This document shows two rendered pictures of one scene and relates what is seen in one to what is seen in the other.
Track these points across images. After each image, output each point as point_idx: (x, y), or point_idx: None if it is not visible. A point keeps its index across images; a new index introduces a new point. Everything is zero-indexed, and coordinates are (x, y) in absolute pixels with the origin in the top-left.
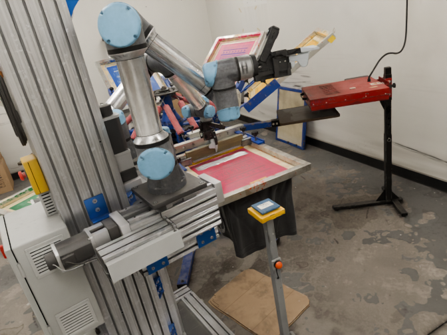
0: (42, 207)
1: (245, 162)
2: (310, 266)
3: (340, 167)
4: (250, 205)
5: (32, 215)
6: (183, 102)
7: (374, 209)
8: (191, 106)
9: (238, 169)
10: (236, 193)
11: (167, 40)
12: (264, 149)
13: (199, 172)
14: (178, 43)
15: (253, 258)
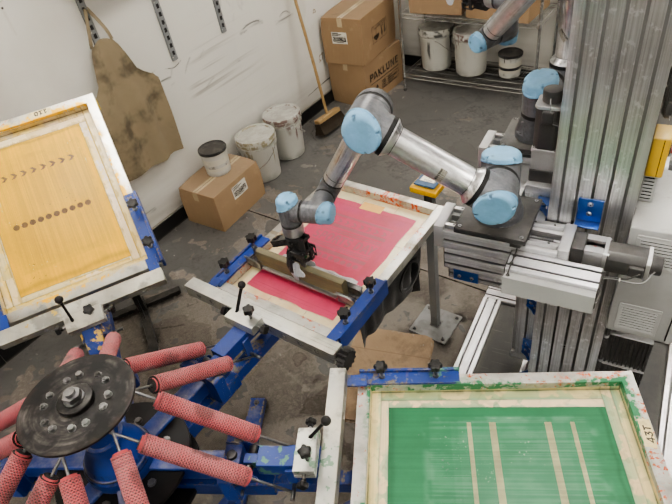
0: (649, 212)
1: (319, 243)
2: (300, 349)
3: (0, 399)
4: None
5: (666, 208)
6: (132, 356)
7: (159, 322)
8: (325, 198)
9: (342, 240)
10: (421, 200)
11: None
12: (281, 233)
13: (362, 277)
14: None
15: (300, 421)
